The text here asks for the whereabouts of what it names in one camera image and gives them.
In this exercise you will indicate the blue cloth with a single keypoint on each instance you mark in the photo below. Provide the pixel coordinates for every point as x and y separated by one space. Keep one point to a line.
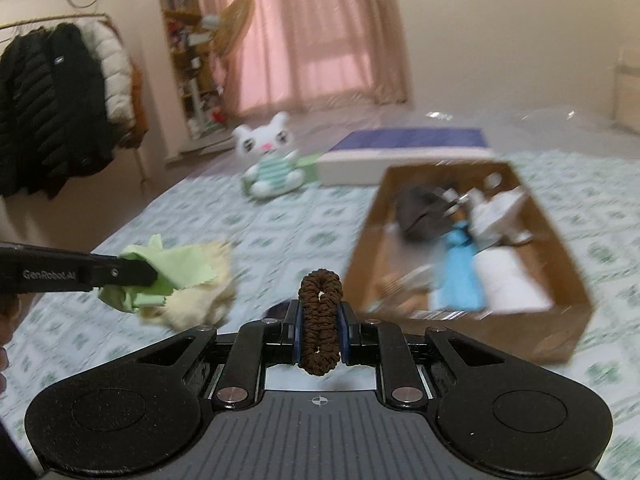
460 275

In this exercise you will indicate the light green cloth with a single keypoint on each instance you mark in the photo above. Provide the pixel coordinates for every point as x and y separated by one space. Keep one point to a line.
185 270

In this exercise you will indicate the brown scrunchie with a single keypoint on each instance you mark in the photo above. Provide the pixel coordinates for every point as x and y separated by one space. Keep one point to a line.
320 320

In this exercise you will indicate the black puffer jacket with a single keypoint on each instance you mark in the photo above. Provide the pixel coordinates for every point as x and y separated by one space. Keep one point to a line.
70 110
20 110

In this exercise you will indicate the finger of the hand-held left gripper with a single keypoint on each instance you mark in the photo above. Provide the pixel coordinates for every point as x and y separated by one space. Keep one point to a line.
130 270

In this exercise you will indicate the jackets on clothes rack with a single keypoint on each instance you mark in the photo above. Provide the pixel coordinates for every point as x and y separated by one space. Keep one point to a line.
75 16

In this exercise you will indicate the white cloth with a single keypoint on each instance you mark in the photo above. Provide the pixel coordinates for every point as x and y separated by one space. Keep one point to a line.
495 215

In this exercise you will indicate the yellow towel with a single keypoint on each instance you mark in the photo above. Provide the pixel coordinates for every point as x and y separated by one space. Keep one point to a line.
200 310

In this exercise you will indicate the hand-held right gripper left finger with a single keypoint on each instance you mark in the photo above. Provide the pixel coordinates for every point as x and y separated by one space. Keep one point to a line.
280 335

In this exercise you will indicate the white paper towel roll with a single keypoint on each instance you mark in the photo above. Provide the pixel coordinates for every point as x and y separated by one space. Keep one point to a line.
510 280

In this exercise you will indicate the person's left hand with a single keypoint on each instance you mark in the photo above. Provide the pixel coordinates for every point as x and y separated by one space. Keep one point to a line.
7 305

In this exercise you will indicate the white cat plush toy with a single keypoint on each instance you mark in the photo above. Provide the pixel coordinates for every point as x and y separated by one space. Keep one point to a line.
270 170

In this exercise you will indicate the pink curtain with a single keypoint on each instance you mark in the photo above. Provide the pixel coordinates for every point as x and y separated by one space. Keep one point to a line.
320 35

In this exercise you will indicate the clear plastic sheet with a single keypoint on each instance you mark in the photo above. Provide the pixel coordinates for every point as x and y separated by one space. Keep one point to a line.
550 120

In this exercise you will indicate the black cloth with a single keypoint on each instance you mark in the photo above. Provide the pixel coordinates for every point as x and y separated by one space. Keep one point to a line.
420 210

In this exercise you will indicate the brown cardboard box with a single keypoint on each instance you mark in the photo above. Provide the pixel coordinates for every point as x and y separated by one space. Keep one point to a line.
475 335

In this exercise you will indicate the brown garment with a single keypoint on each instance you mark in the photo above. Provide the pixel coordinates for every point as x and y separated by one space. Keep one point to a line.
137 110

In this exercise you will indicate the white puffer jacket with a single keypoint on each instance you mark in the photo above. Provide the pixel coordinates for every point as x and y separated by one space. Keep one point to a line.
112 70

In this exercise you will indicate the white box with blue top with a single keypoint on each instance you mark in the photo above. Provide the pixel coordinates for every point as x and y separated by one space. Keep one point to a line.
400 140

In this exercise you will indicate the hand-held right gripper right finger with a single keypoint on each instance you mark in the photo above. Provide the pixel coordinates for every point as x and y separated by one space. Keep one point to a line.
357 340

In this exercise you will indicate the standing fan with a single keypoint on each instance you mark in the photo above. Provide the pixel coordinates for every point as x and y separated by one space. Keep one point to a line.
235 25

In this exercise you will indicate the wooden bookshelf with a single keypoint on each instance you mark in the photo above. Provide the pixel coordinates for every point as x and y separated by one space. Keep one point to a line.
177 25

